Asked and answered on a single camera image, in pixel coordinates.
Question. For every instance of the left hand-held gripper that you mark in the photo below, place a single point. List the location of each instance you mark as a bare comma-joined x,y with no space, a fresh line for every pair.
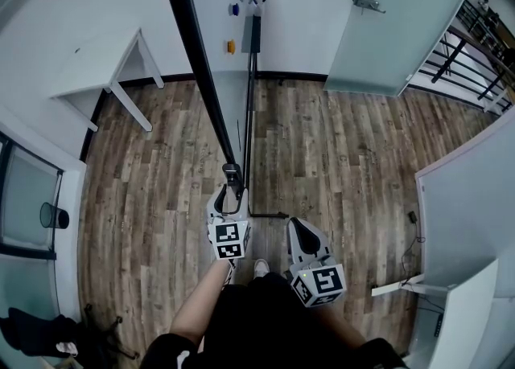
230,239

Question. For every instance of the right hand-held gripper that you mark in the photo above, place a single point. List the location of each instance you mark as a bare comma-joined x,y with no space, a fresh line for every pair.
322,283

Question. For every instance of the black-framed rolling whiteboard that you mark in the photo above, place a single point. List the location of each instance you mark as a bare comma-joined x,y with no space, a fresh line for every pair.
201,58

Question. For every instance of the person's left forearm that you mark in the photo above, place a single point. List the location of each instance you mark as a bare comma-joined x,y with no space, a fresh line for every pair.
201,303

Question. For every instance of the person's right forearm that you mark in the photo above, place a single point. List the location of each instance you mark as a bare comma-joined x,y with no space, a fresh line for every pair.
342,327

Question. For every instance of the person's right white shoe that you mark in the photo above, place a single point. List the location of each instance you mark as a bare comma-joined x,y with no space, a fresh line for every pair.
261,267

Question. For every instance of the person's black clothing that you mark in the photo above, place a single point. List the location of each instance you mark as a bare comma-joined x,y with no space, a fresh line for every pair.
261,327

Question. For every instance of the black power adapter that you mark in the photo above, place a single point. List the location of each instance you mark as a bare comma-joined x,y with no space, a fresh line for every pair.
413,216

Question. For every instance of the black desk control panel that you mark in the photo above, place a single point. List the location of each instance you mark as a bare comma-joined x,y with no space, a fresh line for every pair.
439,324

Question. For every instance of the orange round magnet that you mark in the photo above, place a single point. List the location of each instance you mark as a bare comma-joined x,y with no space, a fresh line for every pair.
230,46

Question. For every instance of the white standing desk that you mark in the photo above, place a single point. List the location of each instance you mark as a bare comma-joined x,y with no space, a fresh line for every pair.
462,319

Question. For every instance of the black mesh wastebasket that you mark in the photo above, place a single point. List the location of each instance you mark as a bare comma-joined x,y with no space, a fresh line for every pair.
54,216

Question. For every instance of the small white table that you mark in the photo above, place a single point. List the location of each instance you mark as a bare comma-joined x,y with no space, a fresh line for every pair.
104,66

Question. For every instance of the blue round magnet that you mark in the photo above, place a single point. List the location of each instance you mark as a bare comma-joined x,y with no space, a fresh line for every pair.
234,9

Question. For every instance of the black-framed window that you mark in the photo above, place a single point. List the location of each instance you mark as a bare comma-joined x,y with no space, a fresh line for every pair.
28,198

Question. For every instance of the white marker holder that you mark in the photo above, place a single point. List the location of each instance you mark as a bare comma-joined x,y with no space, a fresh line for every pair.
254,9

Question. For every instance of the black garment with print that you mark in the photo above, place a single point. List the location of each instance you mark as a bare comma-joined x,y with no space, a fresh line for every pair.
36,331

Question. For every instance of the frosted glass door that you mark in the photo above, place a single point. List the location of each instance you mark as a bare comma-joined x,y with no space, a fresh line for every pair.
394,25

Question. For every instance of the black metal railing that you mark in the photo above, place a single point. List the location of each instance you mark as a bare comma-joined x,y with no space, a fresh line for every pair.
458,54

